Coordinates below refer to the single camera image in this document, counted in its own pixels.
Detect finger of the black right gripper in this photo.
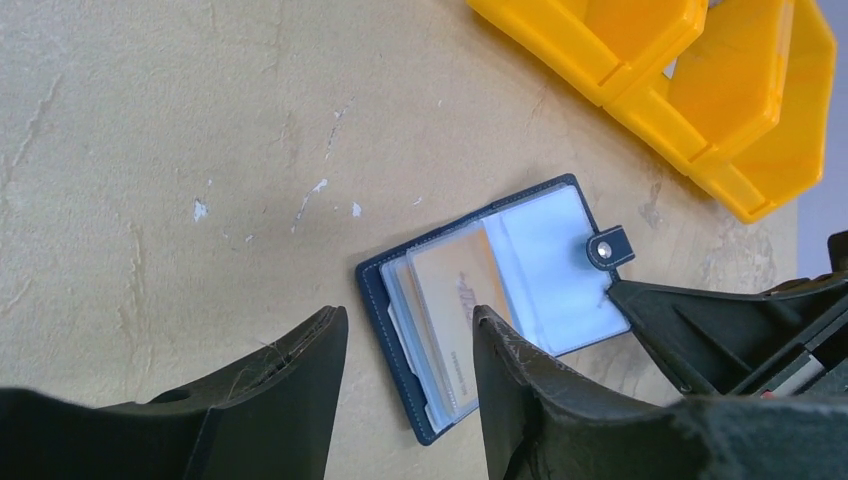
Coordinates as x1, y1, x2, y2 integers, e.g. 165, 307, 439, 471
608, 272, 847, 398

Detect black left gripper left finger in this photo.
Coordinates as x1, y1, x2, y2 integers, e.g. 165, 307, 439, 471
1, 306, 348, 479

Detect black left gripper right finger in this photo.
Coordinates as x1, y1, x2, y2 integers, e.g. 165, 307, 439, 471
473, 306, 847, 479

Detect blue leather card holder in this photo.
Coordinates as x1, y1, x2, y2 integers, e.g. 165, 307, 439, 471
355, 174, 635, 446

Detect gold credit card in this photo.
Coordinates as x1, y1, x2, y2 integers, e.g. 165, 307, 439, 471
406, 223, 512, 418

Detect yellow plastic bin tray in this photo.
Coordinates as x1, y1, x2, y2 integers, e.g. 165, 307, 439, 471
472, 0, 837, 223

